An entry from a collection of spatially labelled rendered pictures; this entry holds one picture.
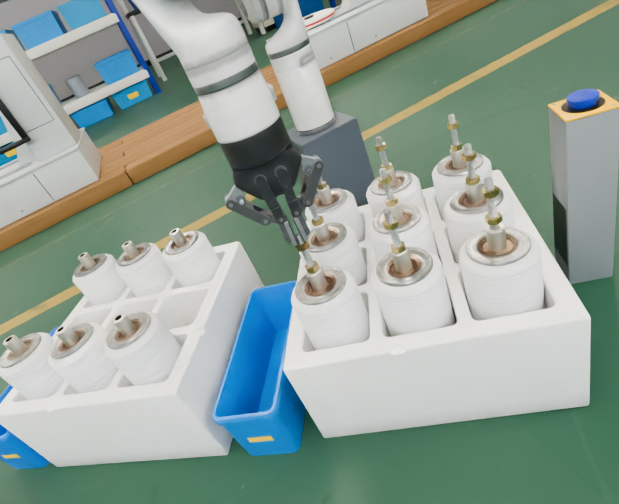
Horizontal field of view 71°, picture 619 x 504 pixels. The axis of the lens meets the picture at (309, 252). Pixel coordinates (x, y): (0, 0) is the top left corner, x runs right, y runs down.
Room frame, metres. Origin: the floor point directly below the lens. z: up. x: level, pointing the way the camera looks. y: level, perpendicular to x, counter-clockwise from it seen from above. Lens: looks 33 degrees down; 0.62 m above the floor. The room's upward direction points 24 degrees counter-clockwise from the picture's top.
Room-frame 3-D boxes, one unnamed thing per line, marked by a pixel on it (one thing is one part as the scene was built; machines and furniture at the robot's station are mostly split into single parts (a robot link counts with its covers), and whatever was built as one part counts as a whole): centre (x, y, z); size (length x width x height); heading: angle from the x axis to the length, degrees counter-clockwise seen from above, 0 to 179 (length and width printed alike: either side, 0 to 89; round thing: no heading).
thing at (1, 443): (0.78, 0.65, 0.06); 0.30 x 0.11 x 0.12; 159
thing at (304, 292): (0.48, 0.00, 0.25); 0.08 x 0.08 x 0.01
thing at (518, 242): (0.41, -0.22, 0.25); 0.08 x 0.08 x 0.01
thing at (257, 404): (0.58, 0.14, 0.06); 0.30 x 0.11 x 0.12; 160
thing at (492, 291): (0.41, -0.22, 0.16); 0.10 x 0.10 x 0.18
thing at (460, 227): (0.52, -0.26, 0.16); 0.10 x 0.10 x 0.18
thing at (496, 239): (0.41, -0.22, 0.26); 0.02 x 0.02 x 0.03
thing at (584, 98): (0.54, -0.44, 0.32); 0.04 x 0.04 x 0.02
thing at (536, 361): (0.56, -0.14, 0.09); 0.39 x 0.39 x 0.18; 72
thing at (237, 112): (0.50, 0.00, 0.52); 0.11 x 0.09 x 0.06; 0
